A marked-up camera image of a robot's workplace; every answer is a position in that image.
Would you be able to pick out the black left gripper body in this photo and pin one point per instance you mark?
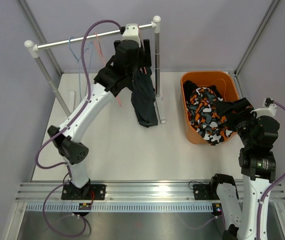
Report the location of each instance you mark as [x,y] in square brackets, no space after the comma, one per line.
[140,58]

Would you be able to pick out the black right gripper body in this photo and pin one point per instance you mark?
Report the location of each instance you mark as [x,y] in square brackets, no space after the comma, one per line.
[244,120]

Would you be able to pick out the pink wire hanger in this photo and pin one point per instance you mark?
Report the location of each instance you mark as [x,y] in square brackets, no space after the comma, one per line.
[102,62]
[143,67]

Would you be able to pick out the orange camouflage shorts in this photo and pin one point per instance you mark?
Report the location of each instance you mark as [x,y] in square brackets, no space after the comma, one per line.
[203,116]

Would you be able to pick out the dark green shorts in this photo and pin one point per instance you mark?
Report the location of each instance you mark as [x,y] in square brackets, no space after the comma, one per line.
[143,98]

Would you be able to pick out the black shorts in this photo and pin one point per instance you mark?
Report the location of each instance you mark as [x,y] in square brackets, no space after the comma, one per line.
[190,87]

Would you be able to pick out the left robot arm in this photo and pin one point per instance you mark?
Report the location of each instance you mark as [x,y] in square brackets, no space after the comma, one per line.
[129,67]

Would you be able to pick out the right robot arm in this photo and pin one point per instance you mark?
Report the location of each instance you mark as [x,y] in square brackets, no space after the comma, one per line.
[258,131]

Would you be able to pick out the orange plastic laundry basket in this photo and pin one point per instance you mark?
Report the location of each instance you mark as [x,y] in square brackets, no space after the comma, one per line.
[225,86]

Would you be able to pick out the metal clothes rack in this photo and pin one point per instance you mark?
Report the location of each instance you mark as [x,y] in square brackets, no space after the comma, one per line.
[155,24]

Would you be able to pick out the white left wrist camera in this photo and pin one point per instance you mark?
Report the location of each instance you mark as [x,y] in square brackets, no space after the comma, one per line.
[132,32]

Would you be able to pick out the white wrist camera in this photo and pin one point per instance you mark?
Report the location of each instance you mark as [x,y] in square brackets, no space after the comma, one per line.
[132,32]
[269,108]

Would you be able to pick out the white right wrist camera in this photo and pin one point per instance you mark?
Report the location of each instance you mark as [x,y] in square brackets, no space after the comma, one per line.
[269,108]

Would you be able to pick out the blue wire hanger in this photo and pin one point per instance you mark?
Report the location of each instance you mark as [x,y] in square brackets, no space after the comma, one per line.
[79,62]

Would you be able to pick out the white slotted cable duct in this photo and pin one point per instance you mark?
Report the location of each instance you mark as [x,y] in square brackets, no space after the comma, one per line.
[109,207]

